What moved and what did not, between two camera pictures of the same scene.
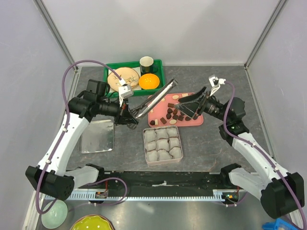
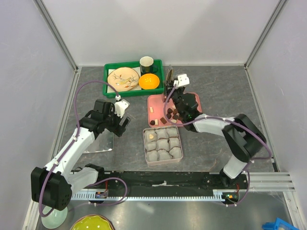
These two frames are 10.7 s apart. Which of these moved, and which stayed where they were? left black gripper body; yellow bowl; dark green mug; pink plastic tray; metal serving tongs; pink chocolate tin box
Moved: left black gripper body; metal serving tongs
Stayed: dark green mug; pink chocolate tin box; yellow bowl; pink plastic tray
